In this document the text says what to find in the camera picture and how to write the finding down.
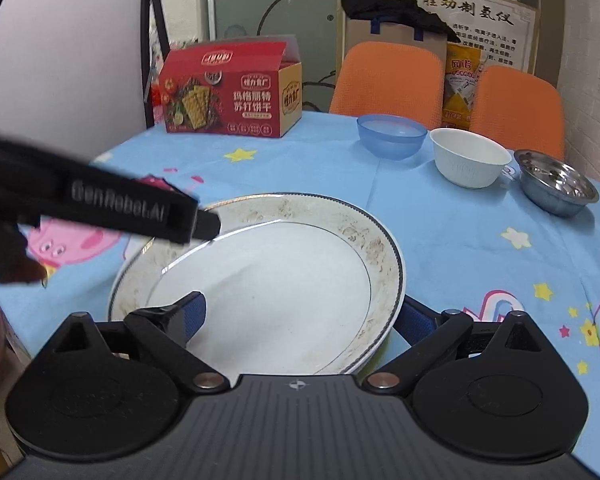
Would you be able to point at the orange chair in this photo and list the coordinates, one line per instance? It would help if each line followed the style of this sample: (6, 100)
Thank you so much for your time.
(517, 110)
(387, 85)

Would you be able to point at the wall poster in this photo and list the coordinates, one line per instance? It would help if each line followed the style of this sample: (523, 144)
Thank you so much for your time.
(500, 30)

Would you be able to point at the stainless steel bowl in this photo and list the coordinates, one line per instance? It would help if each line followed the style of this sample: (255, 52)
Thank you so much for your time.
(555, 185)

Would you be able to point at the blue cartoon tablecloth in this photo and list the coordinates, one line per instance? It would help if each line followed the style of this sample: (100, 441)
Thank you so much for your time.
(305, 170)

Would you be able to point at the black cloth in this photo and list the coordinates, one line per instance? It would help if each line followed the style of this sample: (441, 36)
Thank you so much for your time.
(405, 7)

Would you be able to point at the frosted glass door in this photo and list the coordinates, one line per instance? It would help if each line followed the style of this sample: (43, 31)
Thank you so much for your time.
(270, 5)

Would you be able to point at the red cracker carton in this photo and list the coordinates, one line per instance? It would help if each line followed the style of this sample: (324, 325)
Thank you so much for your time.
(230, 100)

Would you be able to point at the white plate with beige rim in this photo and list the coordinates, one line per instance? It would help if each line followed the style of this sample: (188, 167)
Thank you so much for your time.
(280, 285)

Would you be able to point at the brown paper bag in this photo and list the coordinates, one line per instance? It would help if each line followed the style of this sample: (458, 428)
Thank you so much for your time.
(400, 32)

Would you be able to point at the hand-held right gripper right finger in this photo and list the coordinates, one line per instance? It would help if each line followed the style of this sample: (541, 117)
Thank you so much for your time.
(411, 322)

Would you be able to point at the yellow packet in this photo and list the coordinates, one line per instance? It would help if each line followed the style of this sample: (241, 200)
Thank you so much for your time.
(460, 90)

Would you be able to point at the black metal rack frame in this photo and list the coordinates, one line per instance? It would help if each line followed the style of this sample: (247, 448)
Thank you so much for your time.
(152, 35)

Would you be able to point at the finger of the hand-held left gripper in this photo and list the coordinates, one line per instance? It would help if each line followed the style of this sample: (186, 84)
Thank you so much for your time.
(207, 225)

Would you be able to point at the white ribbed bowl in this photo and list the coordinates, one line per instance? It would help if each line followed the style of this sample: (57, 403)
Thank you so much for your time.
(467, 160)

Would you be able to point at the blue plastic bowl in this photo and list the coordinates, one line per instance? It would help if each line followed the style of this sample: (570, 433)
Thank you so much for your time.
(391, 135)

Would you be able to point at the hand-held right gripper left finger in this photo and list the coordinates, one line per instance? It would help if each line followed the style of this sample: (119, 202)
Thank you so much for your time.
(196, 311)

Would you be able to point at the person's left hand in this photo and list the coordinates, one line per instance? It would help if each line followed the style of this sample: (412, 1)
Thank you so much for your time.
(27, 271)

